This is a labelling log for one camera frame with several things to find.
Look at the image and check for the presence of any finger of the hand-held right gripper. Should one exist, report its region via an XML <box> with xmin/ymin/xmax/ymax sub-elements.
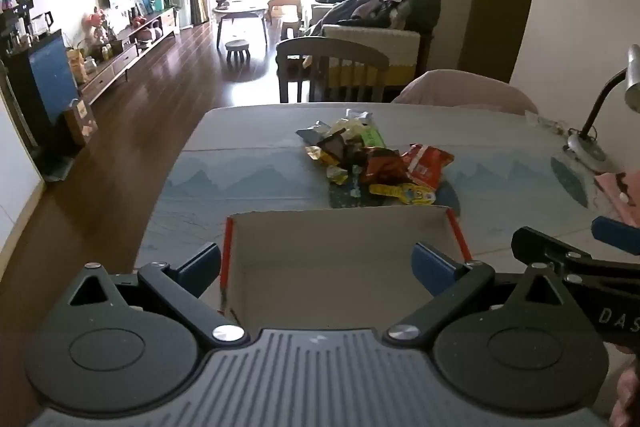
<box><xmin>591</xmin><ymin>216</ymin><xmax>640</xmax><ymax>254</ymax></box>
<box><xmin>511</xmin><ymin>227</ymin><xmax>640</xmax><ymax>283</ymax></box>

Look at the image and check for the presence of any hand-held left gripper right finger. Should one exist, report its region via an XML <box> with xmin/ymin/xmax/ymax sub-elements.
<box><xmin>384</xmin><ymin>243</ymin><xmax>573</xmax><ymax>349</ymax></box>

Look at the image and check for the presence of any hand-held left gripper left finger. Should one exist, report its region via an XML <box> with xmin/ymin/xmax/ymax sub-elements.
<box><xmin>67</xmin><ymin>243</ymin><xmax>249</xmax><ymax>349</ymax></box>

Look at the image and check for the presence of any red snack packet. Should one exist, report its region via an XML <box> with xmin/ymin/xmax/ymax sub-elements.
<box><xmin>400</xmin><ymin>144</ymin><xmax>455</xmax><ymax>190</ymax></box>

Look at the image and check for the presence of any red-edged cardboard box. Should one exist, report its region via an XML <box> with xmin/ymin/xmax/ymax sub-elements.
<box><xmin>218</xmin><ymin>206</ymin><xmax>473</xmax><ymax>333</ymax></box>

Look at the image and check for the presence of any orange brown snack packet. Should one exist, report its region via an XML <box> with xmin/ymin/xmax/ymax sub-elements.
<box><xmin>360</xmin><ymin>148</ymin><xmax>408</xmax><ymax>186</ymax></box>

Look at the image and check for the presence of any pale yellow snack packet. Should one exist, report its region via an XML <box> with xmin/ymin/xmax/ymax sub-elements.
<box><xmin>327</xmin><ymin>119</ymin><xmax>365</xmax><ymax>142</ymax></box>

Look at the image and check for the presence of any dark blue snack packet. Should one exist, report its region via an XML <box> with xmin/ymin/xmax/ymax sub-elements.
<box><xmin>296</xmin><ymin>121</ymin><xmax>332</xmax><ymax>146</ymax></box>

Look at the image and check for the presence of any person's right hand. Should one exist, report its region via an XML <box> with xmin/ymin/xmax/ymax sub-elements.
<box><xmin>611</xmin><ymin>364</ymin><xmax>640</xmax><ymax>427</ymax></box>

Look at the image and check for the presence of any pink printed cloth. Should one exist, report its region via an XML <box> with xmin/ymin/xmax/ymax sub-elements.
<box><xmin>594</xmin><ymin>172</ymin><xmax>640</xmax><ymax>228</ymax></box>

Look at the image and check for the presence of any silver gooseneck desk lamp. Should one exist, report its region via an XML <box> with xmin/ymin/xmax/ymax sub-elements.
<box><xmin>562</xmin><ymin>46</ymin><xmax>640</xmax><ymax>168</ymax></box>

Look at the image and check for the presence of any mountain print tablecloth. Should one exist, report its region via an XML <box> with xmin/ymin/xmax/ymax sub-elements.
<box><xmin>134</xmin><ymin>103</ymin><xmax>640</xmax><ymax>278</ymax></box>

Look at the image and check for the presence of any clear plastic wrapper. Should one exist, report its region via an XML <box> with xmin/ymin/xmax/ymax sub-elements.
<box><xmin>525</xmin><ymin>112</ymin><xmax>568</xmax><ymax>132</ymax></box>

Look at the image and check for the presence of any wooden television cabinet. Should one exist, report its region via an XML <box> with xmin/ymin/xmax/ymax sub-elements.
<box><xmin>75</xmin><ymin>7</ymin><xmax>181</xmax><ymax>105</ymax></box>

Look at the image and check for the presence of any small dark stool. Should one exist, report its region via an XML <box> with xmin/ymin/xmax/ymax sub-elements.
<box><xmin>225</xmin><ymin>39</ymin><xmax>251</xmax><ymax>68</ymax></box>

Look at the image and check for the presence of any sofa with lace cover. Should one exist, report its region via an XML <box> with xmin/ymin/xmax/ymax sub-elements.
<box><xmin>310</xmin><ymin>0</ymin><xmax>441</xmax><ymax>88</ymax></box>

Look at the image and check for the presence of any dark wooden dining chair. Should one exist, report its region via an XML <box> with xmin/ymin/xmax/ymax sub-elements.
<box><xmin>276</xmin><ymin>37</ymin><xmax>391</xmax><ymax>104</ymax></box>

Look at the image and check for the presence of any black cabinet with blue panel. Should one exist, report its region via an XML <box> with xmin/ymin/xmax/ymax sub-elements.
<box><xmin>0</xmin><ymin>29</ymin><xmax>81</xmax><ymax>180</ymax></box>

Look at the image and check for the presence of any round coffee table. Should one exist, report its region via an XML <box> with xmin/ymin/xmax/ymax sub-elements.
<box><xmin>212</xmin><ymin>0</ymin><xmax>273</xmax><ymax>48</ymax></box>

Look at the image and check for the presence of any pile of clothes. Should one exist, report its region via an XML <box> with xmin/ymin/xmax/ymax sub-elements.
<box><xmin>310</xmin><ymin>0</ymin><xmax>442</xmax><ymax>32</ymax></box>

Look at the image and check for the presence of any small wooden chair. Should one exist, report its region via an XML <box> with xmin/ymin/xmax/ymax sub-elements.
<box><xmin>267</xmin><ymin>0</ymin><xmax>303</xmax><ymax>25</ymax></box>

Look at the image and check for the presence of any black coffee maker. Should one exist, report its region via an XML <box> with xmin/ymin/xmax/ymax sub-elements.
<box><xmin>15</xmin><ymin>0</ymin><xmax>53</xmax><ymax>42</ymax></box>

